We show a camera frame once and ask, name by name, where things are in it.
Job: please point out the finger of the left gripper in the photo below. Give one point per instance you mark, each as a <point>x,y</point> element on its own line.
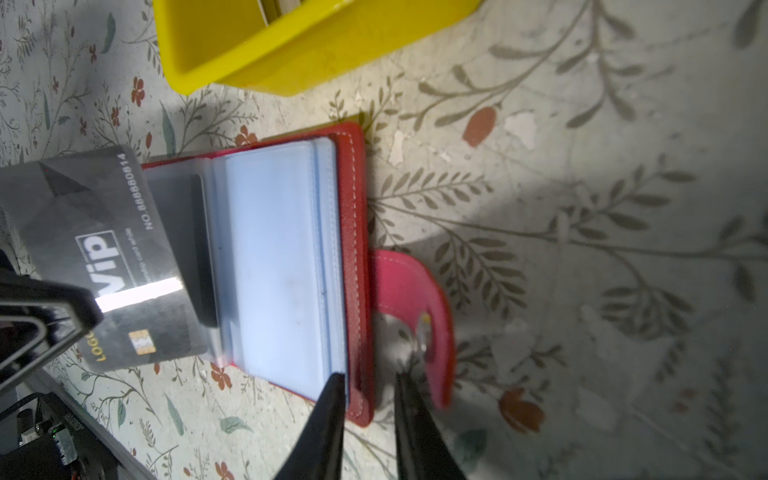
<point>50,302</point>
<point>28,343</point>

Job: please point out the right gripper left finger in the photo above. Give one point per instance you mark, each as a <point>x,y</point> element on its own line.
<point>318,452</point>

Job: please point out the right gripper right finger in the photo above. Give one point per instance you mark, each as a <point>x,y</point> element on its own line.
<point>421,450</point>

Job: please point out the red leather card holder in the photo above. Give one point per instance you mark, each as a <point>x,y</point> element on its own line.
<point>272,244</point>

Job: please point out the yellow plastic card tray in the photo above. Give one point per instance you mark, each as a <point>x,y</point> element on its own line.
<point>230,43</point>

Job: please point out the stack of credit cards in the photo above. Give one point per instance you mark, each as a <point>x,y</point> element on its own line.
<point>272,10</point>

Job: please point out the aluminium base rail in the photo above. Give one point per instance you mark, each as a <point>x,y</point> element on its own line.
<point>99,454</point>

